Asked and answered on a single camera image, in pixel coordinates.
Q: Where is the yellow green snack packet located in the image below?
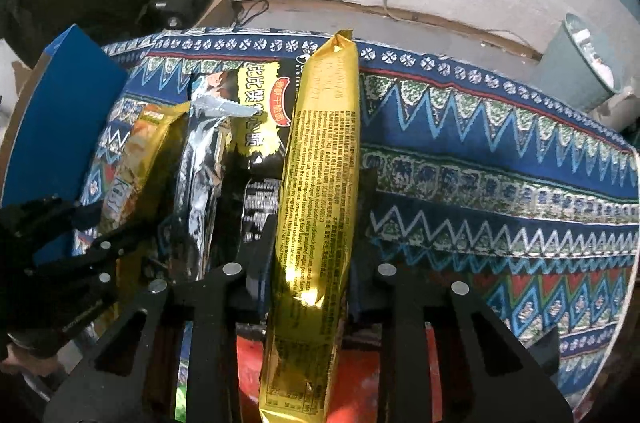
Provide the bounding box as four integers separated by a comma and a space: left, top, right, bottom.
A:
99, 101, 192, 320

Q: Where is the black snack packet yellow label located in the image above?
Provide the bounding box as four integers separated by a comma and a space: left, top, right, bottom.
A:
189, 55, 312, 184

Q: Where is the silver foil snack packet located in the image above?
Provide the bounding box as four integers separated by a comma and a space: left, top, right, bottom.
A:
170, 95, 237, 283

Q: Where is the blue patterned tablecloth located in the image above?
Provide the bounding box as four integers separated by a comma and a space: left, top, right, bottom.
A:
72, 27, 640, 415

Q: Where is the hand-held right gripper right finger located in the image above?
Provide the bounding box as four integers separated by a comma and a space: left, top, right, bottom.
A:
350, 168, 574, 423

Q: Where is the small brown cardboard box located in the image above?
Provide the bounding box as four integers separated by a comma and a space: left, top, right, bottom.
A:
192, 0, 237, 28

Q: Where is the blue cardboard box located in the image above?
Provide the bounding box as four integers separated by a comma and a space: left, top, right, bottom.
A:
0, 24, 130, 266

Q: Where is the brown crumpled paper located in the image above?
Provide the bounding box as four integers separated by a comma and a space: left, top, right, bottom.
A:
592, 85, 640, 134

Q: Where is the orange snack packet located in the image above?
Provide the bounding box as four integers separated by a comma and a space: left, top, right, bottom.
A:
234, 322, 443, 423

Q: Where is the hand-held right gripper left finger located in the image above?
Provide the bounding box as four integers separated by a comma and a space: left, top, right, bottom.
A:
44, 213, 279, 423

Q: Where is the pale green trash bin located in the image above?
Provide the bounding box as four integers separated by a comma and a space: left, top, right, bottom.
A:
540, 12, 634, 112

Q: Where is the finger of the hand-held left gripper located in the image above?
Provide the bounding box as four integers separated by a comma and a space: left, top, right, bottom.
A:
70, 215, 168, 279
25, 262, 122, 345

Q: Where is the black white-print snack packet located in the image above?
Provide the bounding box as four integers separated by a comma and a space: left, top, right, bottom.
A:
214, 173, 281, 266

